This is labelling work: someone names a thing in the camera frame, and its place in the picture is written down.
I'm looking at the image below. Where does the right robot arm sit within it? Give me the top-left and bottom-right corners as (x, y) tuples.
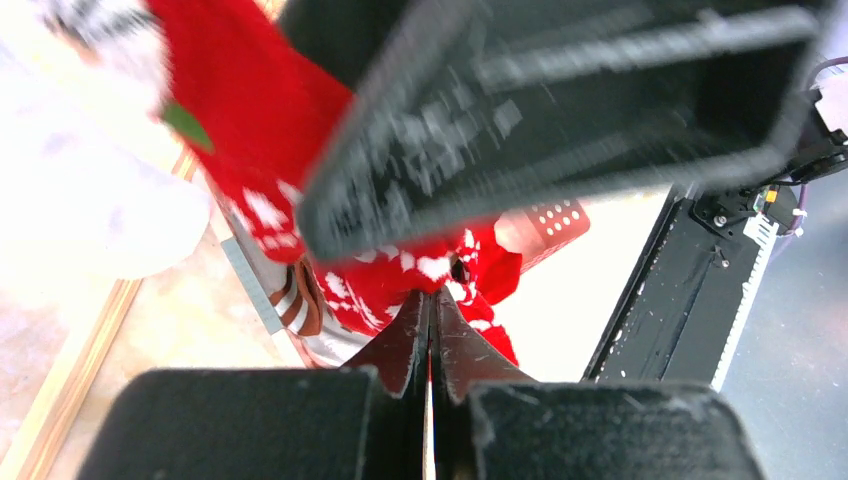
(278, 1), (847, 261)

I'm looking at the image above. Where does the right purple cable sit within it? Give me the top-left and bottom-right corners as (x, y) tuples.
(784, 56), (848, 236)

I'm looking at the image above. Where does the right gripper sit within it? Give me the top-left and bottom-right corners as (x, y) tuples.
(278, 0), (835, 261)

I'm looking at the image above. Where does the white sock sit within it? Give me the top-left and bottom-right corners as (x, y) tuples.
(1, 1), (213, 279)

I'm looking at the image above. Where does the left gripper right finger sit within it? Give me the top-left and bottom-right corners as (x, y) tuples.
(433, 288), (532, 479)

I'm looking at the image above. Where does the pink plastic basket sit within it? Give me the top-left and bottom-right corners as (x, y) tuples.
(218, 198), (592, 369)

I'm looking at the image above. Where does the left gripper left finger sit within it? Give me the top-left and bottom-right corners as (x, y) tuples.
(343, 293), (430, 479)

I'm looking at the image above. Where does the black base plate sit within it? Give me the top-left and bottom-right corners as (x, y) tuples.
(583, 192), (780, 390)

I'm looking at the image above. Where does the wooden drying rack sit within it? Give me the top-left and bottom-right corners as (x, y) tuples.
(0, 148), (200, 480)

